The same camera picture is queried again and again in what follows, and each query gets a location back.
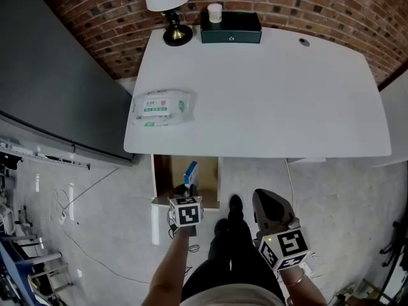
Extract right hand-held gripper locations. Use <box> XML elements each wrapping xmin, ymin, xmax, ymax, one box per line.
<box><xmin>252</xmin><ymin>188</ymin><xmax>312</xmax><ymax>272</ymax></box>

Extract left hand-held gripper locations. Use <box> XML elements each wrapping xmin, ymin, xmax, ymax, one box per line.
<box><xmin>168</xmin><ymin>184</ymin><xmax>205</xmax><ymax>228</ymax></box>

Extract blue and white small box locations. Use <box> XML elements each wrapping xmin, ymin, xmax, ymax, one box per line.
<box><xmin>183</xmin><ymin>161</ymin><xmax>199</xmax><ymax>186</ymax></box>

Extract white wooden drawer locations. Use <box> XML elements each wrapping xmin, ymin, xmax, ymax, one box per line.
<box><xmin>151</xmin><ymin>154</ymin><xmax>223</xmax><ymax>212</ymax></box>

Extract person's left forearm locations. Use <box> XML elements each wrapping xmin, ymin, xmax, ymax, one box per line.
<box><xmin>142</xmin><ymin>226</ymin><xmax>193</xmax><ymax>306</ymax></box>

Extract person's right forearm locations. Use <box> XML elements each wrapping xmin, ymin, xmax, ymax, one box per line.
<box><xmin>280</xmin><ymin>266</ymin><xmax>329</xmax><ymax>306</ymax></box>

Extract person's right black shoe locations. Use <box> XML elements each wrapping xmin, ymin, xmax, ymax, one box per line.
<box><xmin>229</xmin><ymin>194</ymin><xmax>245</xmax><ymax>216</ymax></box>

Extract person's black shoe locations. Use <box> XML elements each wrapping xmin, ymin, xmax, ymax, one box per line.
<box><xmin>214</xmin><ymin>218</ymin><xmax>229</xmax><ymax>237</ymax></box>
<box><xmin>229</xmin><ymin>194</ymin><xmax>245</xmax><ymax>216</ymax></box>

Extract person's left black shoe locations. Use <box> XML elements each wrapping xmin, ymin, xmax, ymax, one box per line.
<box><xmin>214</xmin><ymin>218</ymin><xmax>229</xmax><ymax>237</ymax></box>

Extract person's black trousers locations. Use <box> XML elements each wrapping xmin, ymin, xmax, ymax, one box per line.
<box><xmin>181</xmin><ymin>202</ymin><xmax>286</xmax><ymax>304</ymax></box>

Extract person's white shirt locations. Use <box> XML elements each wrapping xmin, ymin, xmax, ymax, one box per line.
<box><xmin>180</xmin><ymin>284</ymin><xmax>288</xmax><ymax>306</ymax></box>

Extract white desk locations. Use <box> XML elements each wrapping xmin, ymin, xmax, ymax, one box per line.
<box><xmin>123</xmin><ymin>26</ymin><xmax>392</xmax><ymax>164</ymax></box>

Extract black chair base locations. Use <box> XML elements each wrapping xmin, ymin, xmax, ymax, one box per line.
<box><xmin>379</xmin><ymin>221</ymin><xmax>408</xmax><ymax>299</ymax></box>

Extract white storage rack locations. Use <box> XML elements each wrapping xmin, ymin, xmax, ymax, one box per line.
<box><xmin>0</xmin><ymin>135</ymin><xmax>92</xmax><ymax>171</ymax></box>

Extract dark green tissue box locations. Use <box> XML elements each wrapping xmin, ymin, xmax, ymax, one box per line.
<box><xmin>200</xmin><ymin>10</ymin><xmax>263</xmax><ymax>45</ymax></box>

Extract grey refrigerator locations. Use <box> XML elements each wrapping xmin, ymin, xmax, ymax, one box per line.
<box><xmin>0</xmin><ymin>0</ymin><xmax>135</xmax><ymax>167</ymax></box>

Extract white paper cup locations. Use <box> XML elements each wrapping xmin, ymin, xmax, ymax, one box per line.
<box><xmin>207</xmin><ymin>3</ymin><xmax>223</xmax><ymax>24</ymax></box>

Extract white plastic device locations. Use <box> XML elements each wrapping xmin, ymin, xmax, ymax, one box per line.
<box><xmin>0</xmin><ymin>204</ymin><xmax>15</xmax><ymax>235</ymax></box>

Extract blue equipment stand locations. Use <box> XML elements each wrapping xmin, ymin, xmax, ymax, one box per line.
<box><xmin>0</xmin><ymin>234</ymin><xmax>36</xmax><ymax>306</ymax></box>

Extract long white cable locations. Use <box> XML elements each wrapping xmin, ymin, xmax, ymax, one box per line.
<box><xmin>284</xmin><ymin>157</ymin><xmax>296</xmax><ymax>204</ymax></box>

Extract gold bracelet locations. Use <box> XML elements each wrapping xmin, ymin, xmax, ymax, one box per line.
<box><xmin>283</xmin><ymin>268</ymin><xmax>307</xmax><ymax>288</ymax></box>

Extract metal frame stool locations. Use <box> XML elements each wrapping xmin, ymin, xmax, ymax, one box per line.
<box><xmin>28</xmin><ymin>250</ymin><xmax>76</xmax><ymax>298</ymax></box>

